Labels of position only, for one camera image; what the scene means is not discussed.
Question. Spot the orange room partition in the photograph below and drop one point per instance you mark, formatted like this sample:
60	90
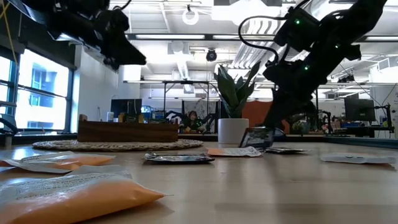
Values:
255	112

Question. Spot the black background robot arm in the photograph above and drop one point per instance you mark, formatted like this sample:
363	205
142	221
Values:
325	119
174	118

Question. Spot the person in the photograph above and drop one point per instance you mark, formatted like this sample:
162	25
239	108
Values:
193	119

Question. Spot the dark foil tea packet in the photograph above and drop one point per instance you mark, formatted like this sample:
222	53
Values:
256	138
289	150
180	159

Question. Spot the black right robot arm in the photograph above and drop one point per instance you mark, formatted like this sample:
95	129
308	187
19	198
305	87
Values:
342	31

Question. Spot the black computer monitor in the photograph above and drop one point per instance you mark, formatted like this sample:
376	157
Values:
359	110
124	107

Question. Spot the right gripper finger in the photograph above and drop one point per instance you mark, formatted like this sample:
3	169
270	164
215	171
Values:
283	112

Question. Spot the round woven straw placemat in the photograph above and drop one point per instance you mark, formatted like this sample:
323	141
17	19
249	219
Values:
124	146

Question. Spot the black dome ceiling camera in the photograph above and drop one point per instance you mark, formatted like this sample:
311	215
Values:
211	56

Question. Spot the wooden tea organizer box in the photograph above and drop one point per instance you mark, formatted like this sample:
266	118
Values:
127	133

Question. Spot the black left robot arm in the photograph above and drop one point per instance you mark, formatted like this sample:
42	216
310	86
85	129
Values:
46	12

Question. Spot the large office window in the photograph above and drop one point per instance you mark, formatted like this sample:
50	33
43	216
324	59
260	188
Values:
43	102

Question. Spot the long linear ceiling light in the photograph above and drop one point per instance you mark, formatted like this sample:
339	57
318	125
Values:
171	36

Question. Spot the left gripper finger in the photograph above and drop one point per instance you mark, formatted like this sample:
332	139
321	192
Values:
124	53

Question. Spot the snake plant in white pot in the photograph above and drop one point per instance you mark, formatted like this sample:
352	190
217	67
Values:
231	130

